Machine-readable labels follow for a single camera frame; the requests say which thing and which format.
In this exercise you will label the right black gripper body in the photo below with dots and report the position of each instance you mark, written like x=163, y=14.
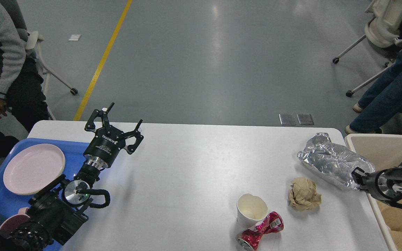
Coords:
x=376, y=184

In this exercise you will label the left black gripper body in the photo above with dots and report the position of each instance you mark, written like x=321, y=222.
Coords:
x=105, y=145

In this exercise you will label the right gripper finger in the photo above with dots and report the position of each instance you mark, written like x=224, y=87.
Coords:
x=359, y=176

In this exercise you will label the aluminium foil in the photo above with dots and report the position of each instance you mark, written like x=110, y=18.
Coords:
x=333, y=162

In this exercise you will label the brown paper ball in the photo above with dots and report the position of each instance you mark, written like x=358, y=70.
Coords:
x=303, y=194

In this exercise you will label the pink plate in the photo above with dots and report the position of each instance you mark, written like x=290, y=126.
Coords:
x=39, y=154

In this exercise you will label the white paper cup front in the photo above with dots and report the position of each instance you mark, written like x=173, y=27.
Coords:
x=250, y=210

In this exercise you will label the pink mug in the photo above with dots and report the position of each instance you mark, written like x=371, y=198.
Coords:
x=13, y=222

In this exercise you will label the crushed red soda can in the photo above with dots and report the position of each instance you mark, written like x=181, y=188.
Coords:
x=249, y=239

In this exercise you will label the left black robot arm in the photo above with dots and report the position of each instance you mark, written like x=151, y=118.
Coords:
x=101, y=198

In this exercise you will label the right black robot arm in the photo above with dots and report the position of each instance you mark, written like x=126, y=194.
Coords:
x=394, y=176

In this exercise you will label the white plastic bin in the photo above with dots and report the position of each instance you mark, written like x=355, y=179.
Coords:
x=384, y=151

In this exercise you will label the seated person grey sweater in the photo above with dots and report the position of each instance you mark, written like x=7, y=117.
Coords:
x=20, y=83

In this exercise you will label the metal floor plates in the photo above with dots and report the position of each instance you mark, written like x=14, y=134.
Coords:
x=288, y=119

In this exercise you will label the standing person blue jeans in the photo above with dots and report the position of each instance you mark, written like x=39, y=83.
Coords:
x=381, y=102

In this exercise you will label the white chair left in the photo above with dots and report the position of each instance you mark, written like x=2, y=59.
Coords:
x=34, y=45

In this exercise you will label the white chair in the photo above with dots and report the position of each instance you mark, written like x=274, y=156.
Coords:
x=34, y=45
x=383, y=29

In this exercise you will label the blue plastic tray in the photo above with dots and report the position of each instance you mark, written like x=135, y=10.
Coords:
x=57, y=211

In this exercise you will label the white chair right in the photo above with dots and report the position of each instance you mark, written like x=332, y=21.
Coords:
x=383, y=29

